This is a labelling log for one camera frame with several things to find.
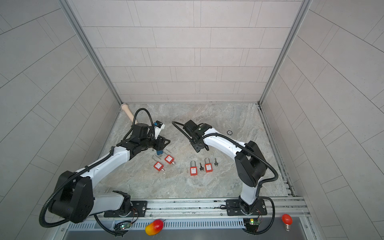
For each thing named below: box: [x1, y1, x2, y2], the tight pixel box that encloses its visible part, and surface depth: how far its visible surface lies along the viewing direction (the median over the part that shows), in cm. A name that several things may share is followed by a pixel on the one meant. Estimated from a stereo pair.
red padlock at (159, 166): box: [153, 161, 165, 172], surface depth 85 cm
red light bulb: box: [281, 213, 293, 232], surface depth 68 cm
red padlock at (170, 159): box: [164, 154, 176, 165], surface depth 88 cm
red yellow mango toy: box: [145, 219, 164, 236], surface depth 65 cm
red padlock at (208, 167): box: [204, 157, 213, 173], surface depth 85 cm
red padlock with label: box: [190, 160, 198, 176], surface depth 84 cm
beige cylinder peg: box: [121, 103, 138, 125], surface depth 111 cm
